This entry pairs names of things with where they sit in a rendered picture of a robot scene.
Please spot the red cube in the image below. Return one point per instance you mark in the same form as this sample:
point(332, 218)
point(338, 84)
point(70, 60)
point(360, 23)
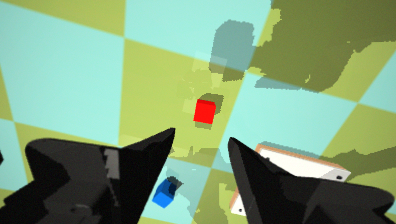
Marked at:
point(204, 111)

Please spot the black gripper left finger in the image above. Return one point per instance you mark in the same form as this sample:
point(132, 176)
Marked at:
point(131, 172)

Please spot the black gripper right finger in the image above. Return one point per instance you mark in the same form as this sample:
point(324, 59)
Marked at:
point(272, 195)

